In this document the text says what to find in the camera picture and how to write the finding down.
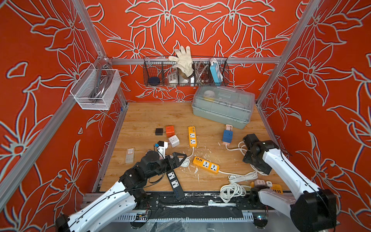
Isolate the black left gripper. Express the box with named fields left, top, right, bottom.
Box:
left=146, top=153, right=187, bottom=180

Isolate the blue cube adapter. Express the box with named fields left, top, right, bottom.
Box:
left=222, top=130, right=233, bottom=145

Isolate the white teal plug adapter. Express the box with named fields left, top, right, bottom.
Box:
left=168, top=135, right=180, bottom=148

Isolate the small black cube adapter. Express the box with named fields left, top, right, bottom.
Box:
left=155, top=128, right=163, bottom=136

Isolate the orange-red cube adapter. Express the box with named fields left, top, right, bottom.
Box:
left=165, top=125, right=175, bottom=138

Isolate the black power strip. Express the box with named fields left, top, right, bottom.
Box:
left=166, top=170, right=185, bottom=200

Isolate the short yellow power strip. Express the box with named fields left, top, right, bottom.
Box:
left=188, top=126, right=197, bottom=148

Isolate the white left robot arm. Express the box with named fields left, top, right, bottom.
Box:
left=55, top=150, right=187, bottom=232

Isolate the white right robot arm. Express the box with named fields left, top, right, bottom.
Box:
left=243, top=134, right=337, bottom=232

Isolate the white socket in basket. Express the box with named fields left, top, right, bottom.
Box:
left=167, top=71, right=179, bottom=86

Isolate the small transparent plastic card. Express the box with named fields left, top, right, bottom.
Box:
left=125, top=148, right=135, bottom=163

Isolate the grey plastic storage box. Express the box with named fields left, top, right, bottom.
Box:
left=192, top=86, right=255, bottom=129

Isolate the dark round item in basket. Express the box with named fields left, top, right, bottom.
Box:
left=148, top=76, right=161, bottom=86

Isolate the blue power bank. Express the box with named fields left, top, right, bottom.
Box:
left=209, top=58, right=223, bottom=86

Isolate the white work glove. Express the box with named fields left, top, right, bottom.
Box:
left=168, top=46, right=194, bottom=78

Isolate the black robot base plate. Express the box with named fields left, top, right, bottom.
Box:
left=134, top=191, right=273, bottom=211

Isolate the black wire wall basket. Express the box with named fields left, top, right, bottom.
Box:
left=143, top=56, right=231, bottom=87

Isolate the white wire wall basket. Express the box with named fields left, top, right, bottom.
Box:
left=70, top=64, right=121, bottom=110

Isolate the aluminium frame post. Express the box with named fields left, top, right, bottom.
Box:
left=72, top=0, right=107, bottom=58

